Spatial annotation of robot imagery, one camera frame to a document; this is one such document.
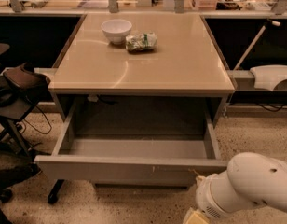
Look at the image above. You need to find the beige top cabinet desk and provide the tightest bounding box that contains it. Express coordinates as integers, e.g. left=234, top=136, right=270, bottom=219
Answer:
left=49, top=12, right=235, bottom=118

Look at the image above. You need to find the grey top drawer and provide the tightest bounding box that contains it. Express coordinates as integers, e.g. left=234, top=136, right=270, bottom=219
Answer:
left=36, top=97, right=226, bottom=187

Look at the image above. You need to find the white ceramic bowl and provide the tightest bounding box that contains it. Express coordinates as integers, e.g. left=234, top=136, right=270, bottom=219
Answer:
left=101, top=19, right=132, bottom=45

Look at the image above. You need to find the green white snack bag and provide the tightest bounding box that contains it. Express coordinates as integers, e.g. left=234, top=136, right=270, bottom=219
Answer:
left=125, top=33, right=157, bottom=52

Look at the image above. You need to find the black cable on floor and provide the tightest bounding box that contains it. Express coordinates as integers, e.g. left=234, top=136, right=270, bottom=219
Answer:
left=16, top=105, right=54, bottom=136

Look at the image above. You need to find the white rod stick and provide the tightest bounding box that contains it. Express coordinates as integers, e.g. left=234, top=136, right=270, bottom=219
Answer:
left=233, top=19, right=281, bottom=70

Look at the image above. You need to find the black VR headset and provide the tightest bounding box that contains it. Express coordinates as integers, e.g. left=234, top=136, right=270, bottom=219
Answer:
left=0, top=63, right=50, bottom=107

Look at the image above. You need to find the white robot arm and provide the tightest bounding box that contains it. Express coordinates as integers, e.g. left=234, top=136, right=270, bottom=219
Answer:
left=183, top=152, right=287, bottom=224

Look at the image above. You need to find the white curved plastic cover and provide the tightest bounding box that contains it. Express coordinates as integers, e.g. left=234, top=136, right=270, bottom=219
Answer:
left=250, top=64, right=287, bottom=91

